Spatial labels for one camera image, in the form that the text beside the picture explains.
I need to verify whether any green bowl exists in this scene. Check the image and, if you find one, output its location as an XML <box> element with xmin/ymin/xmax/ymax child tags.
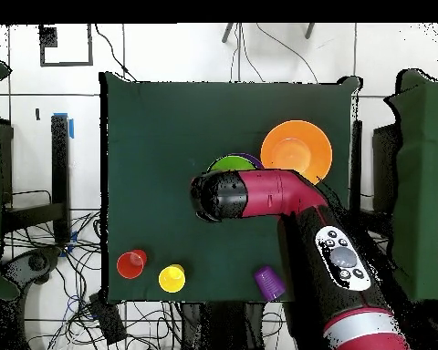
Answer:
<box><xmin>206</xmin><ymin>155</ymin><xmax>258</xmax><ymax>174</ymax></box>

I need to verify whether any dark green tablecloth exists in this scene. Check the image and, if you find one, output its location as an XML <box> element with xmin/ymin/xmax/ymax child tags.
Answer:
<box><xmin>99</xmin><ymin>71</ymin><xmax>362</xmax><ymax>305</ymax></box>

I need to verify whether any red orange cup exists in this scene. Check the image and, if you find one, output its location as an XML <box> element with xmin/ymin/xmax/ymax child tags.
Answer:
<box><xmin>116</xmin><ymin>249</ymin><xmax>148</xmax><ymax>281</ymax></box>

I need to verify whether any black metal stand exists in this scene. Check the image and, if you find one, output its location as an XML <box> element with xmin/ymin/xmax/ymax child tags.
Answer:
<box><xmin>1</xmin><ymin>113</ymin><xmax>74</xmax><ymax>245</ymax></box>

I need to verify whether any black power strip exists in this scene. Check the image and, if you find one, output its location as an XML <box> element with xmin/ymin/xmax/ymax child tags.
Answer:
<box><xmin>89</xmin><ymin>291</ymin><xmax>127</xmax><ymax>345</ymax></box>

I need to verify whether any purple cup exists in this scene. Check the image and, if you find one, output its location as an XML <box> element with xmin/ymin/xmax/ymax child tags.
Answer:
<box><xmin>254</xmin><ymin>264</ymin><xmax>287</xmax><ymax>303</ymax></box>

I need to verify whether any gray black chair base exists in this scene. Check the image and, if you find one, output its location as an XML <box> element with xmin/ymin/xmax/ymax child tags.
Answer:
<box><xmin>1</xmin><ymin>245</ymin><xmax>65</xmax><ymax>293</ymax></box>

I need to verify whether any large orange bowl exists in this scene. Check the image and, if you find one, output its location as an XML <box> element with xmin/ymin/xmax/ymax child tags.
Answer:
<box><xmin>259</xmin><ymin>119</ymin><xmax>334</xmax><ymax>186</ymax></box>

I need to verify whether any purple bowl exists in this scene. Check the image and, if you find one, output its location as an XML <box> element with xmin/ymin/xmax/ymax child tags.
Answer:
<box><xmin>236</xmin><ymin>152</ymin><xmax>266</xmax><ymax>171</ymax></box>

